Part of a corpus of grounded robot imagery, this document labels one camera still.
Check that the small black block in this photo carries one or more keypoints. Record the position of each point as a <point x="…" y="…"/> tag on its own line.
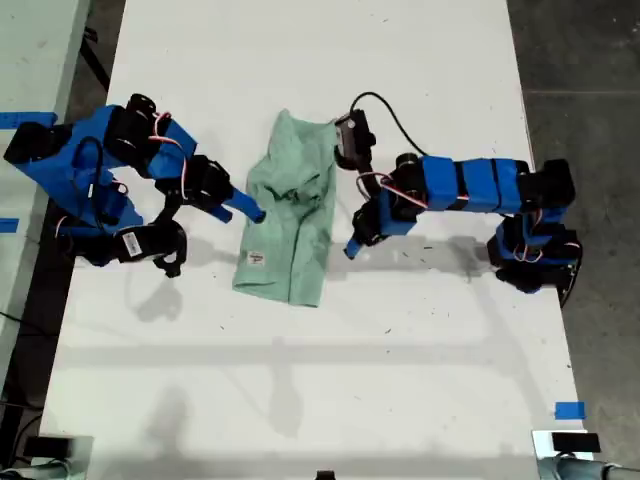
<point x="325" y="475"/>

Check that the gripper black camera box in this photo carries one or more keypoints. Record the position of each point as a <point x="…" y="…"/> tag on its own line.
<point x="132" y="245"/>
<point x="355" y="140"/>

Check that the white metal plate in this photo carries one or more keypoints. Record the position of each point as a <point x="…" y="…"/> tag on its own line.
<point x="541" y="450"/>

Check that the small black box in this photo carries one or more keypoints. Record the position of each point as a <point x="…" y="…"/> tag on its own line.
<point x="47" y="446"/>
<point x="575" y="442"/>

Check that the blue tape square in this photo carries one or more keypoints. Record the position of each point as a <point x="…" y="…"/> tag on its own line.
<point x="570" y="411"/>

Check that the grey metal plate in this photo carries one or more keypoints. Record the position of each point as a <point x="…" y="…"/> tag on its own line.
<point x="82" y="457"/>

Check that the camera black stalk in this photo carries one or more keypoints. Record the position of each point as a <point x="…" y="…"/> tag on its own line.
<point x="170" y="210"/>
<point x="365" y="181"/>

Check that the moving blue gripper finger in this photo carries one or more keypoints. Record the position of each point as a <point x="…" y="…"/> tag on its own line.
<point x="245" y="204"/>
<point x="352" y="248"/>

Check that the short blue tape strip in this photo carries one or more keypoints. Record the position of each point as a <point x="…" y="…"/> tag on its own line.
<point x="9" y="226"/>

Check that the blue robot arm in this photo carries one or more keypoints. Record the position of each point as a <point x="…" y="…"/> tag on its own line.
<point x="60" y="170"/>
<point x="475" y="182"/>

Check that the grey clamp tube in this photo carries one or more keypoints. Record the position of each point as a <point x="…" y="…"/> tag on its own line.
<point x="585" y="469"/>
<point x="35" y="471"/>

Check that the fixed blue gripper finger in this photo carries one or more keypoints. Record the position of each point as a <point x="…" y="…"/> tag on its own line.
<point x="361" y="250"/>
<point x="221" y="214"/>

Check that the long blue tape strip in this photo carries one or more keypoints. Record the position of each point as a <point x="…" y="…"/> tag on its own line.
<point x="25" y="120"/>

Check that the pale green T-shirt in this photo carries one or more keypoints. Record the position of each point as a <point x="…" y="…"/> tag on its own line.
<point x="290" y="225"/>

